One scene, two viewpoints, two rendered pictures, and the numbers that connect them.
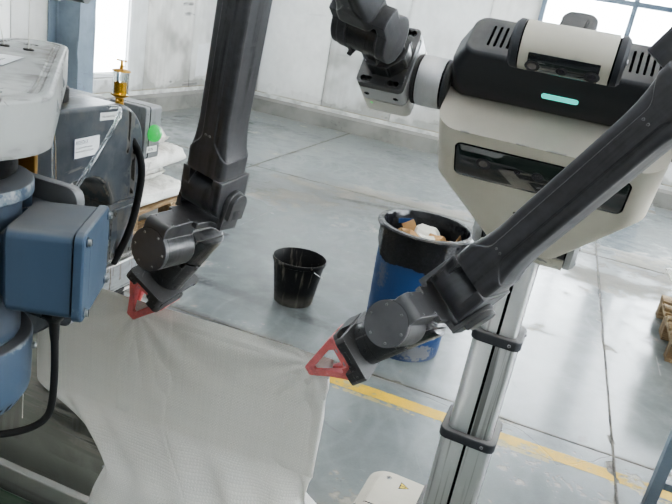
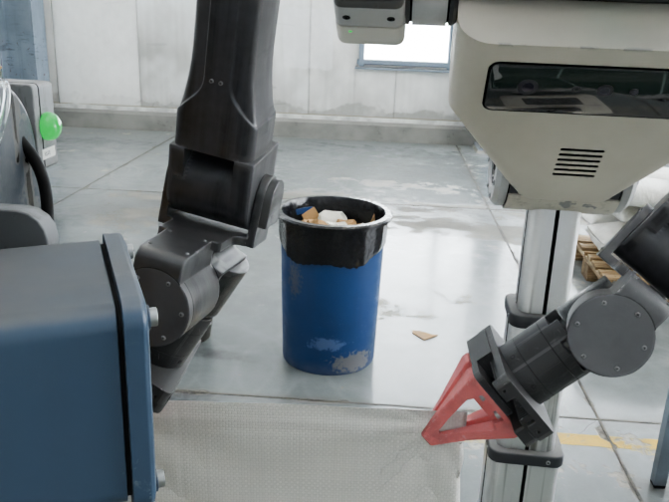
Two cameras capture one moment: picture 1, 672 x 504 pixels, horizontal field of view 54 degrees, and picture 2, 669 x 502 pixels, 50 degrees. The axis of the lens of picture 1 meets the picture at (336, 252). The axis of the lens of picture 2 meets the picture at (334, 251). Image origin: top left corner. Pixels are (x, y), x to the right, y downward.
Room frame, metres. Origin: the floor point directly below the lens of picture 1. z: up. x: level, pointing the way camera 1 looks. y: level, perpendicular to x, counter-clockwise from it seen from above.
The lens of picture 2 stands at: (0.30, 0.21, 1.41)
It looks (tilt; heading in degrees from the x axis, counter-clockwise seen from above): 18 degrees down; 347
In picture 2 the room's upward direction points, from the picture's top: 2 degrees clockwise
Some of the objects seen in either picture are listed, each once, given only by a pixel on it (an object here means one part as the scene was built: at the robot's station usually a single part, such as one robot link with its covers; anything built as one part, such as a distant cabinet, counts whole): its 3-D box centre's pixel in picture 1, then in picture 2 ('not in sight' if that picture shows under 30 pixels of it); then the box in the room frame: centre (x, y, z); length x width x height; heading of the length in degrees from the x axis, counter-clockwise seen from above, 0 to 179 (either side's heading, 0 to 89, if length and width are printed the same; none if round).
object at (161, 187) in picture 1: (135, 188); not in sight; (4.20, 1.39, 0.20); 0.67 x 0.43 x 0.15; 164
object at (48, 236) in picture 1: (60, 268); (57, 390); (0.60, 0.27, 1.25); 0.10 x 0.08 x 0.12; 9
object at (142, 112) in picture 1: (134, 128); (11, 124); (1.12, 0.38, 1.29); 0.08 x 0.05 x 0.09; 74
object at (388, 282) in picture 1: (413, 285); (331, 284); (3.08, -0.41, 0.32); 0.51 x 0.48 x 0.65; 164
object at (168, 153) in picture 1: (135, 154); not in sight; (4.20, 1.41, 0.44); 0.68 x 0.44 x 0.15; 164
